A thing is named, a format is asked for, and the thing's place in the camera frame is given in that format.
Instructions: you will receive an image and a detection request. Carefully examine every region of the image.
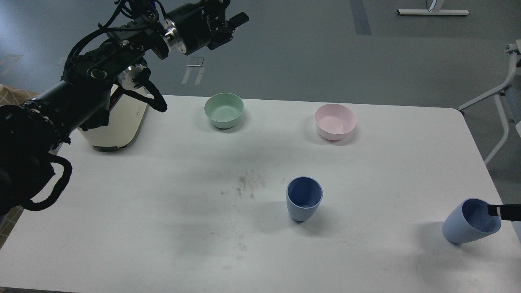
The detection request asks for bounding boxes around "white stand base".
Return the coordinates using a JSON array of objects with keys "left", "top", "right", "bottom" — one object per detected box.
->
[{"left": 397, "top": 0, "right": 470, "bottom": 17}]

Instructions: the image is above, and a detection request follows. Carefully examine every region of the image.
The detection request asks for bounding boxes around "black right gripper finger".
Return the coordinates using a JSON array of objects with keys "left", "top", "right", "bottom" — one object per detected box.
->
[{"left": 487, "top": 204, "right": 521, "bottom": 221}]

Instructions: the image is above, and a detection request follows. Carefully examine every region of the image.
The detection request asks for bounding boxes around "blue cup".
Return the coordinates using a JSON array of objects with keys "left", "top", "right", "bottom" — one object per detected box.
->
[
  {"left": 285, "top": 176, "right": 323, "bottom": 223},
  {"left": 442, "top": 198, "right": 502, "bottom": 245}
]

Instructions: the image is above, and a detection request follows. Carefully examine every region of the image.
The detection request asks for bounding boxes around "green bowl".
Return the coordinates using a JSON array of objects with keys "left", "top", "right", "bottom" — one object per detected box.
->
[{"left": 204, "top": 93, "right": 244, "bottom": 129}]

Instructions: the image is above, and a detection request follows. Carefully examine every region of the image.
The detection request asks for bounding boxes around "pink bowl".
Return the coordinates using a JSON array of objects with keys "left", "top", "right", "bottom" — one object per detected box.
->
[{"left": 314, "top": 103, "right": 357, "bottom": 141}]

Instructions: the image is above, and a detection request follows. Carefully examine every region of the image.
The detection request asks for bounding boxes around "cream white toaster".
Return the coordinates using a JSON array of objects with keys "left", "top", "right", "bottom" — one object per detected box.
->
[{"left": 78, "top": 94, "right": 149, "bottom": 152}]

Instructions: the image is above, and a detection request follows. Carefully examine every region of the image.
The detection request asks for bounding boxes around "white chair frame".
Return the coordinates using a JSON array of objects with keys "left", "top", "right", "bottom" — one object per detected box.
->
[{"left": 457, "top": 39, "right": 521, "bottom": 165}]

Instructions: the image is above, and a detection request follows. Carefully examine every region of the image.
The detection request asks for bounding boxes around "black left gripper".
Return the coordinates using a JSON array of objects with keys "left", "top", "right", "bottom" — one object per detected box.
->
[{"left": 162, "top": 0, "right": 250, "bottom": 55}]

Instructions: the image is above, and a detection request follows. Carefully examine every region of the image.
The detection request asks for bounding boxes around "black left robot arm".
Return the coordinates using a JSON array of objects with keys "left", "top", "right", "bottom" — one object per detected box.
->
[{"left": 0, "top": 0, "right": 249, "bottom": 216}]

